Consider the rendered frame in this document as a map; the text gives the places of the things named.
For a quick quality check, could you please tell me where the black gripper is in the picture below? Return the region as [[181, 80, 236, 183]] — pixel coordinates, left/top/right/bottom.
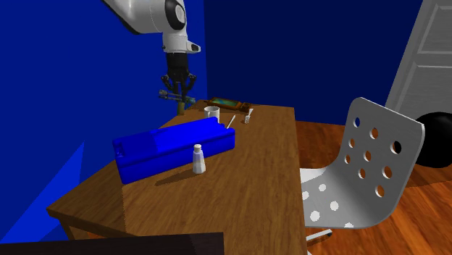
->
[[161, 52, 197, 97]]

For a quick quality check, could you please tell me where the grey panelled door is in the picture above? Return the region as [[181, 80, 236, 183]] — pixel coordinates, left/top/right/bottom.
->
[[384, 0, 452, 122]]

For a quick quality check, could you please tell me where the brown framed tablet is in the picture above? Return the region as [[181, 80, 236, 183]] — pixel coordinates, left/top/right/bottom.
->
[[206, 96, 254, 114]]

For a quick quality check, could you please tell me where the black ball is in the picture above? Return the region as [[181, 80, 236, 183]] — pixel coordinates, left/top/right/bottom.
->
[[414, 111, 452, 169]]

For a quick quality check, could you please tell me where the white mug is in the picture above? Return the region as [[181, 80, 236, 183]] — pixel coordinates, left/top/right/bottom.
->
[[204, 105, 221, 123]]

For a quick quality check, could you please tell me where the yellow post with grey bars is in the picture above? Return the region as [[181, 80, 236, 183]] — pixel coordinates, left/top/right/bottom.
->
[[157, 89, 197, 117]]

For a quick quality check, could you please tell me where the wooden desk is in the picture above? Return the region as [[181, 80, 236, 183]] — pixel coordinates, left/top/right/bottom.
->
[[46, 99, 308, 255]]

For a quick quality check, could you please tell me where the white chair with holes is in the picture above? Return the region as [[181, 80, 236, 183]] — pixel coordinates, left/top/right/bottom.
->
[[298, 96, 426, 255]]

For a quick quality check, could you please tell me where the blue long box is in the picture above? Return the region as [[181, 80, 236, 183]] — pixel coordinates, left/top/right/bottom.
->
[[112, 116, 236, 185]]

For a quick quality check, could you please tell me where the white salt shaker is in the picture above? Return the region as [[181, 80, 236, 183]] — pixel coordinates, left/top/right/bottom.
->
[[191, 143, 207, 175]]

